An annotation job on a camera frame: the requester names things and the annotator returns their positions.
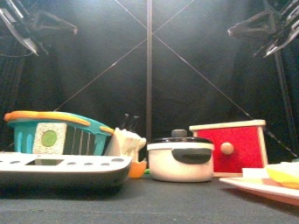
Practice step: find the teal basket with orange rim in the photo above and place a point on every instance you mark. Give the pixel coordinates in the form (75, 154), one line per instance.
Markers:
(22, 134)

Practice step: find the red wooden box with knob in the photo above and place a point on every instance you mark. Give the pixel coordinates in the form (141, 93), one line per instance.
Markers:
(240, 145)

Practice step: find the speckled white block green circle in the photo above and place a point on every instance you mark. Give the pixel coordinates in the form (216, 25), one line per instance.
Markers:
(40, 145)

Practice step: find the yellow toy food piece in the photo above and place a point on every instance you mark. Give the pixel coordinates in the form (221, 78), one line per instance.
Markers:
(284, 175)

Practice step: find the cream toy knife block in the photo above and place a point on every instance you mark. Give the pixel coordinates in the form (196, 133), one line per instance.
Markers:
(124, 144)

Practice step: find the pink plastic tray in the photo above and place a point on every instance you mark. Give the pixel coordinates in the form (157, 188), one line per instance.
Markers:
(252, 183)

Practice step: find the white toy kitchen scale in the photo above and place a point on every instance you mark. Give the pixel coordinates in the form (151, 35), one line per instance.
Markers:
(77, 175)

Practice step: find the white toy pot black lid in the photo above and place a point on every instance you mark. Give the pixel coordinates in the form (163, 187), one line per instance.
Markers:
(163, 166)

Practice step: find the orange toy egg shell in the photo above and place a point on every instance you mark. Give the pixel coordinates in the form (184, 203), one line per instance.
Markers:
(136, 170)

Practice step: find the small green toy piece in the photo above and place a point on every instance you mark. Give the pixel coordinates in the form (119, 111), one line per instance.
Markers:
(147, 171)

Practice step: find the dark metal frame post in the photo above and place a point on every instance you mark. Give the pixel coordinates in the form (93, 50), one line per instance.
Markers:
(283, 96)

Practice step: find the metal frame pole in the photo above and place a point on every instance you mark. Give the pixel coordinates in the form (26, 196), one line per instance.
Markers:
(148, 73)

